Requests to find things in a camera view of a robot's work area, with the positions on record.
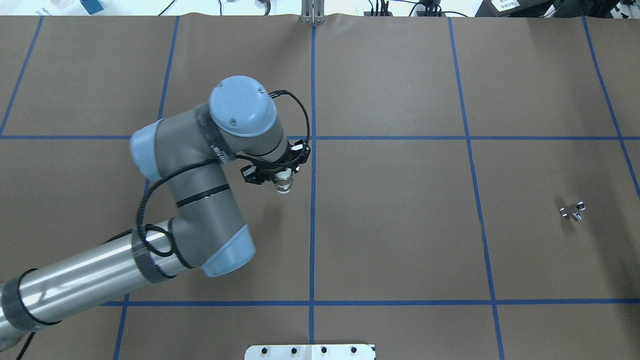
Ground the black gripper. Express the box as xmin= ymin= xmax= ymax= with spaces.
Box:
xmin=240 ymin=140 xmax=311 ymax=185

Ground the white PPR valve with handle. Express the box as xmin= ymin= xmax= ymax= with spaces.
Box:
xmin=272 ymin=168 xmax=294 ymax=195

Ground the white central pedestal column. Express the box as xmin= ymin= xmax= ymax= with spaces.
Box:
xmin=244 ymin=343 xmax=377 ymax=360

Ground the aluminium frame post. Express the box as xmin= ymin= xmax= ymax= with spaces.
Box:
xmin=300 ymin=0 xmax=326 ymax=27

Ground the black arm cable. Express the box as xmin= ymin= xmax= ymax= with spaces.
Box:
xmin=135 ymin=90 xmax=312 ymax=258

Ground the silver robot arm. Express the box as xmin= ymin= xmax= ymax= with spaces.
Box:
xmin=1 ymin=75 xmax=311 ymax=351

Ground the chrome pipe tee fitting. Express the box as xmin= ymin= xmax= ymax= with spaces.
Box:
xmin=559 ymin=201 xmax=586 ymax=222

